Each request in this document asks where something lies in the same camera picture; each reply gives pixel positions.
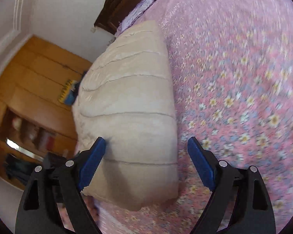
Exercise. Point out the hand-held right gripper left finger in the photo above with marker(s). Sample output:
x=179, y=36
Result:
x=92, y=162

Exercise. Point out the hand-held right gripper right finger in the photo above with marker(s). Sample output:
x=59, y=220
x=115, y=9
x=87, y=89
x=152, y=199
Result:
x=201, y=162

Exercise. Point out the beige puffer jacket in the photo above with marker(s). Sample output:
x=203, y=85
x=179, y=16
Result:
x=131, y=107

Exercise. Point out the dark cloth in wardrobe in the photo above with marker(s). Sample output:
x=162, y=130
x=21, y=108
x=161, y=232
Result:
x=19, y=168

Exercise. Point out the blue framed picture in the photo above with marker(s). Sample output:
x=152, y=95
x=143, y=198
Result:
x=67, y=93

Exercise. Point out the yellow wooden wardrobe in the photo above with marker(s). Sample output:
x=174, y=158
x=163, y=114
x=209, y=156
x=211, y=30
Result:
x=34, y=78

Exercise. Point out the pink floral bedsheet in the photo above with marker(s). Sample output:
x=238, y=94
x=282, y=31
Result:
x=234, y=78

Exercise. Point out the dark wooden headboard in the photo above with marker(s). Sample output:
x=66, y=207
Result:
x=122, y=4

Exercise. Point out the purple frilled pillow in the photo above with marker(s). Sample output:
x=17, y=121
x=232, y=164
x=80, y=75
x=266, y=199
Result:
x=146, y=2

